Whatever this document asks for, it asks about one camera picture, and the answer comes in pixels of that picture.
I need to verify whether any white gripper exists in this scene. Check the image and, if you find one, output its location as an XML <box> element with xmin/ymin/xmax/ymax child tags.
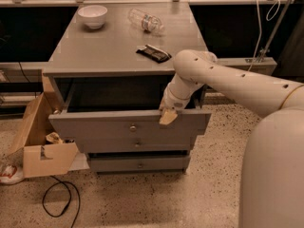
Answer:
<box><xmin>160</xmin><ymin>74</ymin><xmax>202</xmax><ymax>125</ymax></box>

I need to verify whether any grey top drawer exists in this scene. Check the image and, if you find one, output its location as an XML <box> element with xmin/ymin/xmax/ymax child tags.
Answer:
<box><xmin>49</xmin><ymin>76</ymin><xmax>211</xmax><ymax>145</ymax></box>

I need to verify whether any grey drawer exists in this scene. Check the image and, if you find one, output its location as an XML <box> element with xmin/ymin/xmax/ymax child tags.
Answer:
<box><xmin>76</xmin><ymin>136</ymin><xmax>196</xmax><ymax>153</ymax></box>
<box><xmin>49</xmin><ymin>76</ymin><xmax>211</xmax><ymax>145</ymax></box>
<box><xmin>88</xmin><ymin>156</ymin><xmax>190</xmax><ymax>172</ymax></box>

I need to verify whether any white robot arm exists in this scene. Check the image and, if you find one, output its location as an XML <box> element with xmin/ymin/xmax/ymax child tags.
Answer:
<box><xmin>160</xmin><ymin>49</ymin><xmax>304</xmax><ymax>228</ymax></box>

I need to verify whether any grey bottom drawer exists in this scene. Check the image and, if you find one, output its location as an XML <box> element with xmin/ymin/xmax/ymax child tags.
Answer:
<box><xmin>88</xmin><ymin>156</ymin><xmax>190</xmax><ymax>172</ymax></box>

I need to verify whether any grey drawer cabinet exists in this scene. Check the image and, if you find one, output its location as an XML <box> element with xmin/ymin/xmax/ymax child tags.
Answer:
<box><xmin>44</xmin><ymin>3</ymin><xmax>206</xmax><ymax>163</ymax></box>

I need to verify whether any grey middle drawer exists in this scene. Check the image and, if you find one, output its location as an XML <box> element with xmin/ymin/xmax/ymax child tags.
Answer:
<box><xmin>76</xmin><ymin>136</ymin><xmax>196</xmax><ymax>153</ymax></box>

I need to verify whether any dark snack packet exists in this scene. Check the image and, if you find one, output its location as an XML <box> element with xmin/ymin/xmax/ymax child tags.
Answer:
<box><xmin>137</xmin><ymin>45</ymin><xmax>172</xmax><ymax>64</ymax></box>

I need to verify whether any clear plastic water bottle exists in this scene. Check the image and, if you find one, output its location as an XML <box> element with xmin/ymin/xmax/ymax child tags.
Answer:
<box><xmin>128</xmin><ymin>9</ymin><xmax>164</xmax><ymax>34</ymax></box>

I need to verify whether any crumpled snack bag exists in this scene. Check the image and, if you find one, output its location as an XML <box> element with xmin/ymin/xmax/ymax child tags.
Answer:
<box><xmin>46</xmin><ymin>132</ymin><xmax>64</xmax><ymax>144</ymax></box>

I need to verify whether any white bowl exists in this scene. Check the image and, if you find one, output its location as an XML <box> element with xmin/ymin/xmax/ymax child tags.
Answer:
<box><xmin>78</xmin><ymin>5</ymin><xmax>107</xmax><ymax>29</ymax></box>

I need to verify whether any cardboard box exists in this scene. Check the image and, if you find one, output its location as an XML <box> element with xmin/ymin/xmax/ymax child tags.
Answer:
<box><xmin>8</xmin><ymin>76</ymin><xmax>78</xmax><ymax>178</ymax></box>

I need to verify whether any metal stand pole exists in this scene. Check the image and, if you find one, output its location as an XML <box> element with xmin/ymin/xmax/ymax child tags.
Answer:
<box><xmin>256</xmin><ymin>0</ymin><xmax>295</xmax><ymax>63</ymax></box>

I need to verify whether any black cable on floor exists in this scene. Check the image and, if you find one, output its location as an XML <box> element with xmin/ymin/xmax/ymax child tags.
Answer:
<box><xmin>41</xmin><ymin>175</ymin><xmax>82</xmax><ymax>228</ymax></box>

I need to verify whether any white hanging cable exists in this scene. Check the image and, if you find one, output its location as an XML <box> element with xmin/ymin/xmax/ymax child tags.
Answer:
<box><xmin>246</xmin><ymin>0</ymin><xmax>281</xmax><ymax>73</ymax></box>

